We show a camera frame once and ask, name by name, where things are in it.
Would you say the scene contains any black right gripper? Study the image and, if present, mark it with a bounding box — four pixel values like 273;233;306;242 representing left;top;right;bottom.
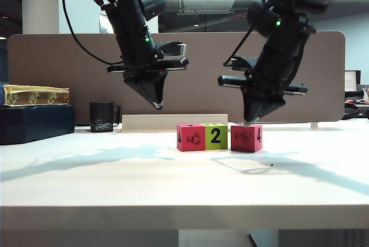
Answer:
217;74;308;125

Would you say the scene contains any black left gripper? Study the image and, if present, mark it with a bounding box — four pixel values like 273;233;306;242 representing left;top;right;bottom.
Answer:
106;50;190;111

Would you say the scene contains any red cube printed 0 U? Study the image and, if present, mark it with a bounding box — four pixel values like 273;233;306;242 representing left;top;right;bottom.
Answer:
230;124;263;153

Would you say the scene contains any green cube printed 2 H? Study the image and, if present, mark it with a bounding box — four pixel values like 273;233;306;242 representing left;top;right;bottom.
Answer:
204;123;228;151

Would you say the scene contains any red cube printed 1 T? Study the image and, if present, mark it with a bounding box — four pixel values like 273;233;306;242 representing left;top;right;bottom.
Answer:
176;123;207;152

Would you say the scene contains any brown fabric desk divider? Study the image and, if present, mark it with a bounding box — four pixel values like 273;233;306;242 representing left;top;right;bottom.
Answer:
7;30;346;124

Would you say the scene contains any black mug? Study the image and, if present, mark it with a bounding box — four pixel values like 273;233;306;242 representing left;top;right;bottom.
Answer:
89;102;122;133

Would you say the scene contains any white paper sign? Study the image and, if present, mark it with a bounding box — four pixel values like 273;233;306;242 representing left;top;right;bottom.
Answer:
99;14;112;33

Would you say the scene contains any black round object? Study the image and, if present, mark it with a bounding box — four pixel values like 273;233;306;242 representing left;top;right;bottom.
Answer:
342;104;360;121

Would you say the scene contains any red ceiling LED light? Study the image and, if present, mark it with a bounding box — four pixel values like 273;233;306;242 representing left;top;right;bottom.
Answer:
227;13;249;22

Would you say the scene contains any computer monitor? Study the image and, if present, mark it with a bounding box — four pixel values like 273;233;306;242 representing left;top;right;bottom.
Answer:
344;70;362;93

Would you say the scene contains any yellow framed block box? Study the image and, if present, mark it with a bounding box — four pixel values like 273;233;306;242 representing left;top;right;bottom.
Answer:
0;84;71;107

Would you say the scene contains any dark blue plastic case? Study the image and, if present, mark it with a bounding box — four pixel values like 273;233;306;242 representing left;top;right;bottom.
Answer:
0;104;76;146

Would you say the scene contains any grey perforated cabinet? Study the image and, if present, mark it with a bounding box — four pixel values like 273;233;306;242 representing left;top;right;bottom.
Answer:
278;229;369;247

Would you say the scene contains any beige cable tray cover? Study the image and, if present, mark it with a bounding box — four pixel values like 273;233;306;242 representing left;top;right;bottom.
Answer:
121;113;229;133

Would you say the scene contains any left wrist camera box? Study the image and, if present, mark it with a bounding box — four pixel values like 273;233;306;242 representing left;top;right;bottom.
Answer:
157;40;188;59

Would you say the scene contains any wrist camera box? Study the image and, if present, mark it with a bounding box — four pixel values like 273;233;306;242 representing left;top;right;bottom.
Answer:
157;40;188;59
229;55;259;72

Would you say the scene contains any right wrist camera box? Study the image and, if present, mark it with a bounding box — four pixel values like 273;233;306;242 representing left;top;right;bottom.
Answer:
229;55;259;72

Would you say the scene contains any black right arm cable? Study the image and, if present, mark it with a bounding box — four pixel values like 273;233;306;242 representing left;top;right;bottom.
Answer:
223;0;286;66

